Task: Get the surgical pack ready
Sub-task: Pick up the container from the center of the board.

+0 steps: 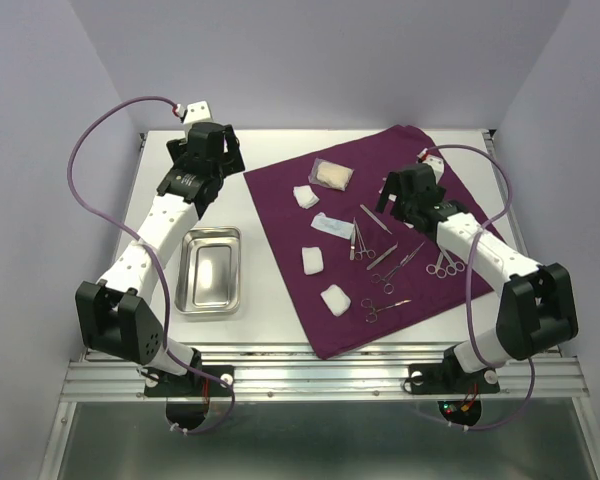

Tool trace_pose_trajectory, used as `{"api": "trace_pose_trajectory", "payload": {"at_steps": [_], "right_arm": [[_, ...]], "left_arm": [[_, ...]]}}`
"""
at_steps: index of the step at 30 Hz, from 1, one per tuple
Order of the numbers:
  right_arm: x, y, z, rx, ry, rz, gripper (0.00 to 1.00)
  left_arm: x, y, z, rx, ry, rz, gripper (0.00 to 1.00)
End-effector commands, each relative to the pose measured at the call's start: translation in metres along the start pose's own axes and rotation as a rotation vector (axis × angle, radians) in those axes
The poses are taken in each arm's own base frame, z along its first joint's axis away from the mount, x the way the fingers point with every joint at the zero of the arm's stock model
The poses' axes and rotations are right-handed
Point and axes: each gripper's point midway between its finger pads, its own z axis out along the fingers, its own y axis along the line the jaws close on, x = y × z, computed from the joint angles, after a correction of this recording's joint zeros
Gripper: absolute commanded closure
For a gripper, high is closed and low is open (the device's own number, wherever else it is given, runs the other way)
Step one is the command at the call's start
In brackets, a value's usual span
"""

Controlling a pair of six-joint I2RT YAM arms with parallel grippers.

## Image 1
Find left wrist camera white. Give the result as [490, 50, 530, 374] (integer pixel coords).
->
[182, 101, 213, 125]

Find white gauze pad middle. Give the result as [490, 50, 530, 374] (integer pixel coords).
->
[301, 247, 324, 276]

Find steel plain tweezers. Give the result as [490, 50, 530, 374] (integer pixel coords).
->
[366, 243, 398, 271]

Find steel hemostat long centre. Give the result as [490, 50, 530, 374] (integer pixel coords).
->
[371, 243, 424, 294]

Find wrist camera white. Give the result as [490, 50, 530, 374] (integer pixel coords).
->
[419, 153, 445, 182]
[182, 101, 213, 125]

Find bagged beige bandage roll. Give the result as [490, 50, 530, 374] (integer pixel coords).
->
[308, 158, 354, 191]

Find steel scissors left pair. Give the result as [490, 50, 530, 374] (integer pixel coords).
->
[426, 253, 447, 279]

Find steel scissors pair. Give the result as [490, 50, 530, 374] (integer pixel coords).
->
[426, 253, 447, 279]
[440, 248, 465, 276]

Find aluminium front rail frame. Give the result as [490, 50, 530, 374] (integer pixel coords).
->
[60, 342, 589, 402]

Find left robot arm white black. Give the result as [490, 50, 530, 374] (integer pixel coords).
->
[75, 121, 245, 394]

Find white blue suture packet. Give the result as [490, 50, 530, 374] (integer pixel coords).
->
[311, 212, 354, 240]

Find stainless steel tray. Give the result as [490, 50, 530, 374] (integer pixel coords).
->
[174, 227, 241, 316]

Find steel hemostat bottom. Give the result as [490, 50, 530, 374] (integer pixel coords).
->
[360, 298, 411, 324]

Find white gauze pad top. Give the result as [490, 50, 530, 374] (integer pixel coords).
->
[293, 185, 319, 209]

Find purple surgical cloth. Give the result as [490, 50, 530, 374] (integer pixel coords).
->
[236, 126, 502, 358]

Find steel scissors right pair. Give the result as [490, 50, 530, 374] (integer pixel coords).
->
[440, 248, 465, 276]

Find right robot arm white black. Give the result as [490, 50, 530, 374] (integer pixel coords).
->
[376, 158, 579, 395]

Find steel scalpel handle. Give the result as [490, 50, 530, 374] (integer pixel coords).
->
[359, 204, 393, 235]

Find steel forceps tweezers ridged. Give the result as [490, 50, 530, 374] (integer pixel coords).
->
[349, 217, 357, 261]

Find white gauze pad bottom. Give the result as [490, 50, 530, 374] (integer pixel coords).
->
[320, 284, 351, 317]

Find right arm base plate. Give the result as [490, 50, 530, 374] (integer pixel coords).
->
[402, 363, 500, 396]

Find white gauze pad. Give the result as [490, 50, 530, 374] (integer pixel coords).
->
[320, 284, 351, 317]
[301, 247, 324, 276]
[293, 185, 319, 209]

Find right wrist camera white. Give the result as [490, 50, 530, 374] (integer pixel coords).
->
[419, 153, 445, 182]

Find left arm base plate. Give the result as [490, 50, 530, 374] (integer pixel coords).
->
[141, 368, 230, 398]

